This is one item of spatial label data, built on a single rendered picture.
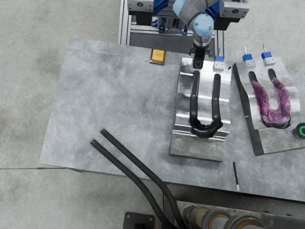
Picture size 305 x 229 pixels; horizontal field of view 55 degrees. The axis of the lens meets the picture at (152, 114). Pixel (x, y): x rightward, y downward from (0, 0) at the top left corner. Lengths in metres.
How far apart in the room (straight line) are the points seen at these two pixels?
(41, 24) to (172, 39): 1.15
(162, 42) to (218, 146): 1.15
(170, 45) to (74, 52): 0.92
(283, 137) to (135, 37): 1.37
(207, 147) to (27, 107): 1.56
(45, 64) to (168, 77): 1.30
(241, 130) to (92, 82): 0.82
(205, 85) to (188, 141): 0.30
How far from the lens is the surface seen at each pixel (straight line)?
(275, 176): 1.61
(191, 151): 1.43
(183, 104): 1.43
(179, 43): 2.36
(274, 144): 1.51
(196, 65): 1.34
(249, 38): 2.79
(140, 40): 2.35
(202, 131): 1.45
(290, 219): 0.44
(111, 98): 1.54
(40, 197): 2.36
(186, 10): 1.22
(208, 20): 1.18
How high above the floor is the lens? 2.25
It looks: 74 degrees down
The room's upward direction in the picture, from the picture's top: 11 degrees clockwise
